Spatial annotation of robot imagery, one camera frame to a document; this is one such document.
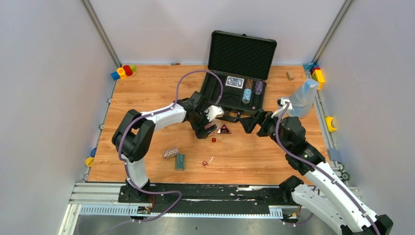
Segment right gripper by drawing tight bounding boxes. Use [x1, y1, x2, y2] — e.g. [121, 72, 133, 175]
[239, 109, 290, 153]

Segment light blue chip stack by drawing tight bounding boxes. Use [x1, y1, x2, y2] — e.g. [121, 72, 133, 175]
[242, 88, 252, 104]

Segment purple poker chip stack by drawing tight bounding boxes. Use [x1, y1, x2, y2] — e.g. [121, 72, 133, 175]
[254, 80, 264, 95]

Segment red playing card deck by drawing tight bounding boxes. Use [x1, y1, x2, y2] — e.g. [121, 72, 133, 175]
[204, 123, 217, 136]

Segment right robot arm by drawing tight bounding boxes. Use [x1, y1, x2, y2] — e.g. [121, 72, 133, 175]
[240, 110, 393, 235]

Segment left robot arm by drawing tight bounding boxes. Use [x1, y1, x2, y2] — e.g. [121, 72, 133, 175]
[112, 92, 224, 202]

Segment black poker set case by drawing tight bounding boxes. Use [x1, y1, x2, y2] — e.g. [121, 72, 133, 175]
[200, 30, 277, 122]

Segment black triangular all-in marker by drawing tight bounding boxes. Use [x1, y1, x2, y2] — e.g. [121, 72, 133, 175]
[217, 124, 231, 134]

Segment teal green chip stack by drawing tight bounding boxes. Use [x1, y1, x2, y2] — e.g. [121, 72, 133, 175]
[175, 153, 185, 171]

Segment brown poker chip stack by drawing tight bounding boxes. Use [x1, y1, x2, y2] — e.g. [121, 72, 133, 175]
[245, 79, 254, 90]

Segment blue playing card deck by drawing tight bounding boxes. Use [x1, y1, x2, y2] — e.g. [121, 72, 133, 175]
[225, 76, 245, 89]

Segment clear plastic bag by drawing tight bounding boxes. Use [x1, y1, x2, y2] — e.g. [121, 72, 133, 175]
[288, 79, 320, 118]

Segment small wooden block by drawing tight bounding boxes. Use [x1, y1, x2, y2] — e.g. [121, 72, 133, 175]
[286, 71, 295, 81]

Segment yellow curved toy piece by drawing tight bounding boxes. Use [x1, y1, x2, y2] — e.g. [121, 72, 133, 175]
[325, 116, 337, 133]

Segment colourful toy blocks right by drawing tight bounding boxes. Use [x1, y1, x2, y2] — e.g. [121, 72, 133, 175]
[302, 63, 325, 90]

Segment colourful toy blocks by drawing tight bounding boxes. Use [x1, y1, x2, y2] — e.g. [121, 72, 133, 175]
[111, 65, 137, 81]
[302, 63, 325, 90]

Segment colourful toy blocks left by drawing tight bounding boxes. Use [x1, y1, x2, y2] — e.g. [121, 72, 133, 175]
[111, 65, 137, 81]

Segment yellow round tag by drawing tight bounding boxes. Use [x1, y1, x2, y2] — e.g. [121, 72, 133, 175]
[85, 157, 94, 167]

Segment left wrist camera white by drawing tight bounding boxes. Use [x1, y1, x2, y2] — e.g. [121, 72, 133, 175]
[205, 105, 224, 122]

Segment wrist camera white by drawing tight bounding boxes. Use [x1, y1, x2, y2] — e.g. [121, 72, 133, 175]
[272, 97, 293, 118]
[205, 105, 224, 122]

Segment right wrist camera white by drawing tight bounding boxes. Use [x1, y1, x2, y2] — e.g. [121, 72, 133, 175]
[272, 97, 293, 118]

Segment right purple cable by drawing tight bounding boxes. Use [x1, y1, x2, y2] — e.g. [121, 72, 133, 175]
[275, 102, 382, 235]

